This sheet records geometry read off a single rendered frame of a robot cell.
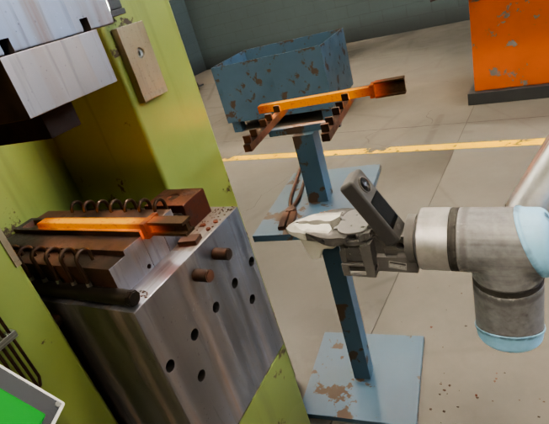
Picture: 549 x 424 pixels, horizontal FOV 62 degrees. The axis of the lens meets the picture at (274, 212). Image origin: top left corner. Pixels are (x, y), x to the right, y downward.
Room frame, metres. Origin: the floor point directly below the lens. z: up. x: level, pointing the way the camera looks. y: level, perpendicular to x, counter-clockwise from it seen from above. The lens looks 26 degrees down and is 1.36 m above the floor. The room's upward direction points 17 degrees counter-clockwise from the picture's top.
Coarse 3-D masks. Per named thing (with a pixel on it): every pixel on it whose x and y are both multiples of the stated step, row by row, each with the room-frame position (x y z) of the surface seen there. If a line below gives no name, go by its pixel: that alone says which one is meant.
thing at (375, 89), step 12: (372, 84) 1.25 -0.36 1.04; (384, 84) 1.24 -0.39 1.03; (396, 84) 1.22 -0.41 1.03; (312, 96) 1.34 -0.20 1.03; (324, 96) 1.31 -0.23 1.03; (336, 96) 1.29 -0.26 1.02; (360, 96) 1.26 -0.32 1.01; (372, 96) 1.24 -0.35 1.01; (384, 96) 1.23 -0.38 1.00; (264, 108) 1.40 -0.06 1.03; (288, 108) 1.37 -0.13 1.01
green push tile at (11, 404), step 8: (0, 392) 0.43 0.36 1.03; (0, 400) 0.42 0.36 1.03; (8, 400) 0.43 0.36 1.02; (16, 400) 0.43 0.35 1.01; (0, 408) 0.41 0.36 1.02; (8, 408) 0.42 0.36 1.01; (16, 408) 0.42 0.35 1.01; (24, 408) 0.43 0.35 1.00; (32, 408) 0.43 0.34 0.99; (0, 416) 0.41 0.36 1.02; (8, 416) 0.41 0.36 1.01; (16, 416) 0.41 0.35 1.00; (24, 416) 0.42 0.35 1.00; (32, 416) 0.42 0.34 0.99; (40, 416) 0.43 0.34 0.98
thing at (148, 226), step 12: (156, 216) 0.85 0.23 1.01; (168, 216) 0.83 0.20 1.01; (180, 216) 0.82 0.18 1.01; (96, 228) 0.92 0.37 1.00; (108, 228) 0.90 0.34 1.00; (120, 228) 0.88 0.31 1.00; (132, 228) 0.86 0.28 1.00; (144, 228) 0.83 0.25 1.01; (156, 228) 0.83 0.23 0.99; (168, 228) 0.82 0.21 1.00; (180, 228) 0.80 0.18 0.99; (192, 228) 0.80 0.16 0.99
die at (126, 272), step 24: (48, 216) 1.10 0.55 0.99; (72, 216) 1.05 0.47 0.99; (96, 216) 1.00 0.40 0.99; (120, 216) 0.96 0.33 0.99; (144, 216) 0.92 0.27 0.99; (24, 240) 1.00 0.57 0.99; (48, 240) 0.95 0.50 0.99; (72, 240) 0.91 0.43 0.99; (96, 240) 0.88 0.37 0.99; (120, 240) 0.84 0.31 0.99; (144, 240) 0.83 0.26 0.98; (168, 240) 0.88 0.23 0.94; (72, 264) 0.82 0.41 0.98; (96, 264) 0.79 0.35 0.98; (120, 264) 0.77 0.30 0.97; (144, 264) 0.81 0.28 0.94; (120, 288) 0.75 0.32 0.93
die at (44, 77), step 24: (48, 48) 0.82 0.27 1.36; (72, 48) 0.86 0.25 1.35; (96, 48) 0.90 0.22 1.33; (0, 72) 0.76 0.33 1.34; (24, 72) 0.77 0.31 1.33; (48, 72) 0.81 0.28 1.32; (72, 72) 0.84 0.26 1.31; (96, 72) 0.88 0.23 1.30; (0, 96) 0.77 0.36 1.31; (24, 96) 0.76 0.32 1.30; (48, 96) 0.79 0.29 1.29; (72, 96) 0.83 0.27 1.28; (0, 120) 0.79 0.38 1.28
